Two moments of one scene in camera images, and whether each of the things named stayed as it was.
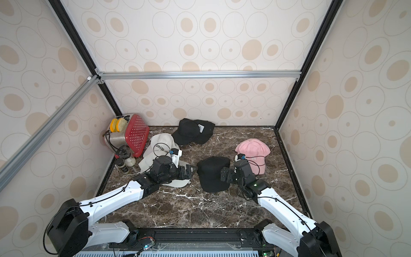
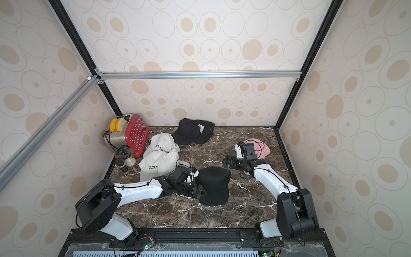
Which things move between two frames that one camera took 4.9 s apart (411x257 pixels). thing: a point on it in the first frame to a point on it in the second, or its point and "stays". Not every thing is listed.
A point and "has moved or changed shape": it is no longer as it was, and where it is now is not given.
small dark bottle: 121,164 stays
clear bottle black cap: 124,153 stays
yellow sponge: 120,125 stays
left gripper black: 190,173 to 194,193
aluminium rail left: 8,169 stays
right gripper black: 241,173 to 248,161
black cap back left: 188,133 stays
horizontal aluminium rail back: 103,76 stays
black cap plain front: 209,171 has moved or changed shape
